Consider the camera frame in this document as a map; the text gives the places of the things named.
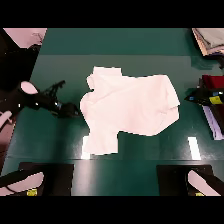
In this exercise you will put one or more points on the white T-shirt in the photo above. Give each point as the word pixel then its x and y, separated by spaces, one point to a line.
pixel 133 106

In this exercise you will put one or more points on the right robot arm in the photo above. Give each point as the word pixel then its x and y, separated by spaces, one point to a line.
pixel 204 96

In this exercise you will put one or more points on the cream garment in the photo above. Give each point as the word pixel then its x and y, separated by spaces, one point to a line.
pixel 207 50

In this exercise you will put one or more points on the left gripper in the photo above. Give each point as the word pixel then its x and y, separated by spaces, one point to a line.
pixel 69 110

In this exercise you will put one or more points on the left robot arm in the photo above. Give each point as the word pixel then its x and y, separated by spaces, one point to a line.
pixel 29 96

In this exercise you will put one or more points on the red garment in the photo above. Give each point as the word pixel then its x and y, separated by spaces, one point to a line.
pixel 213 81

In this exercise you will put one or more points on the grey garment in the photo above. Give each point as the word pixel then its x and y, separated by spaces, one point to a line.
pixel 213 36

